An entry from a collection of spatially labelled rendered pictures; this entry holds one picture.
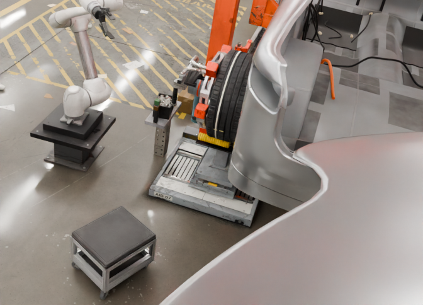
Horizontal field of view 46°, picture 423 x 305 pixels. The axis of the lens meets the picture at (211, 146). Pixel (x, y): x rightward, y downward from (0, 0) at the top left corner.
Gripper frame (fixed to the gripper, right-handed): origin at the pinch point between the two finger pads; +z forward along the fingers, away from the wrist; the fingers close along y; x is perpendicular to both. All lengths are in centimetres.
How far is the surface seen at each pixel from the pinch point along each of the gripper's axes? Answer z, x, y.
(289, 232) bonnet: 228, -105, 139
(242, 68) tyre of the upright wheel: 46, 74, -19
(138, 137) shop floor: -34, 49, -145
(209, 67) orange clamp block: 36, 55, -21
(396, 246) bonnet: 234, -100, 141
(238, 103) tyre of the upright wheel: 63, 62, -33
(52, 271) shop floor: 72, -74, -121
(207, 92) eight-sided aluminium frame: 42, 51, -36
